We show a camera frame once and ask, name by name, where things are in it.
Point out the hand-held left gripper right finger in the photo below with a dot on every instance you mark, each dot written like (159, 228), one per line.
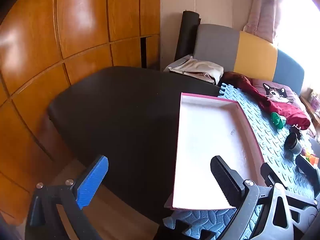
(225, 180)

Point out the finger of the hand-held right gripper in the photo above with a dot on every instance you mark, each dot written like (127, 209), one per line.
(308, 167)
(271, 175)

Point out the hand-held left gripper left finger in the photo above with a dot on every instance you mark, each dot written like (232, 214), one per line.
(92, 180)

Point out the orange cube block toy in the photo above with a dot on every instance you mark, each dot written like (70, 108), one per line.
(314, 160)

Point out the grey black cylinder toy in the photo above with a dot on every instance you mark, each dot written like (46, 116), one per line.
(296, 145)

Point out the pink-rimmed white tray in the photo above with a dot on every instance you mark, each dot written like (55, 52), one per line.
(207, 142)

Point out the teal green toy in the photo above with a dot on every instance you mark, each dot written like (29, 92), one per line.
(277, 121)

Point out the blue foam mat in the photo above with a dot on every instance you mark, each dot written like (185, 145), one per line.
(270, 140)

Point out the maroon blanket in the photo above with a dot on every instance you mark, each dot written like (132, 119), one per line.
(295, 116)

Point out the wooden bedside desk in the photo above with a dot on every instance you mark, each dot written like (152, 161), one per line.
(311, 110)

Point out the purple cat pillow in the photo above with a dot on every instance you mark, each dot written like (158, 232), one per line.
(275, 92)

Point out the white canvas bag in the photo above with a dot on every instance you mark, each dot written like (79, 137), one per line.
(200, 67)

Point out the grey yellow blue headboard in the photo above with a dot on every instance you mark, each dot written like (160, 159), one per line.
(255, 52)

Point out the black rolled mat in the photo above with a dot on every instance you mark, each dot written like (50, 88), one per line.
(186, 35)

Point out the wooden wardrobe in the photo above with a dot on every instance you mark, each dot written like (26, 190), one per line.
(75, 17)

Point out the pink curtain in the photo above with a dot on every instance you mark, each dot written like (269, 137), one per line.
(262, 10)

